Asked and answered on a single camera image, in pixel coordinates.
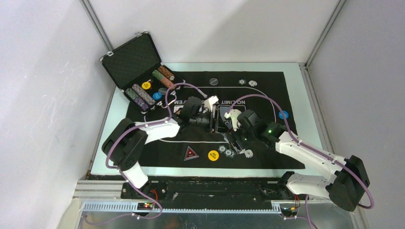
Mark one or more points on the blue small blind button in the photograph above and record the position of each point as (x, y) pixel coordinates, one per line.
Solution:
(283, 114)

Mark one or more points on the electronics board with leds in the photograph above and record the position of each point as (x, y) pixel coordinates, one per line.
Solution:
(145, 206)

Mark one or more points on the pink grey chip row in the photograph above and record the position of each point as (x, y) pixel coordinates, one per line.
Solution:
(143, 94)

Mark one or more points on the yellow button in case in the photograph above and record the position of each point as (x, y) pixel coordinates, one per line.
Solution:
(146, 85)

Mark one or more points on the green orange chip row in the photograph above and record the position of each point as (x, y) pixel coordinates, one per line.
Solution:
(164, 80)

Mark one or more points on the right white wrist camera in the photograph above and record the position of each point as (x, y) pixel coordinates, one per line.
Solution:
(233, 114)

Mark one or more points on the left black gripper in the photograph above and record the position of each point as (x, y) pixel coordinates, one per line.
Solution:
(212, 125)

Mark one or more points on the black dealer button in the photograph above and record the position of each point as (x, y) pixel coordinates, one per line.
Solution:
(213, 81)

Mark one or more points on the black aluminium chip case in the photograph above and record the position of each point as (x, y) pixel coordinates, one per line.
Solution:
(133, 63)

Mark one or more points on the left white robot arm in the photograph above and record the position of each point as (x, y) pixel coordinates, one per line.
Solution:
(125, 144)

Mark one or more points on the black metal base rail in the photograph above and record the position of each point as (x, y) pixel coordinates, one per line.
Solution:
(200, 193)

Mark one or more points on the yellow big blind button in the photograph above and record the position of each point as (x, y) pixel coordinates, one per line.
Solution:
(213, 155)

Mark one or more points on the clear dealer button in case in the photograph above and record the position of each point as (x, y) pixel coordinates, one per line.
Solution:
(162, 91)

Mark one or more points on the blue button in case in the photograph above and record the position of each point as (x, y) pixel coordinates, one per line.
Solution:
(157, 96)

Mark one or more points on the white blue chip back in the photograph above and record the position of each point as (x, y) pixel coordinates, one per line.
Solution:
(252, 83)

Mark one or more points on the green blue chip front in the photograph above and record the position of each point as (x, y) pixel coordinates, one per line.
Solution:
(222, 148)

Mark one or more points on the white blue chip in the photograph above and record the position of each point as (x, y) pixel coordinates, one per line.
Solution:
(252, 83)
(248, 153)

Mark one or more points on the red brown chip row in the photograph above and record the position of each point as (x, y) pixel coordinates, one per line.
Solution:
(166, 72)

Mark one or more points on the triangular all-in marker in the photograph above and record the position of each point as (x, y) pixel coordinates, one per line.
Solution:
(190, 154)

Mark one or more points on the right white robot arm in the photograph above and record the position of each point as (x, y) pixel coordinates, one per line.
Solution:
(339, 179)

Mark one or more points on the black poker table mat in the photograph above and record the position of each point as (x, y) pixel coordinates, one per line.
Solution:
(268, 98)

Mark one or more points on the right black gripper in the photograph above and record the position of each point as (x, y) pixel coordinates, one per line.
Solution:
(234, 135)

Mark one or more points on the grey white chip front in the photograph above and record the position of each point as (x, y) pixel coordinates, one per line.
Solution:
(229, 153)

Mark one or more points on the grey white poker chip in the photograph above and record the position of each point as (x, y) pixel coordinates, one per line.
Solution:
(242, 81)

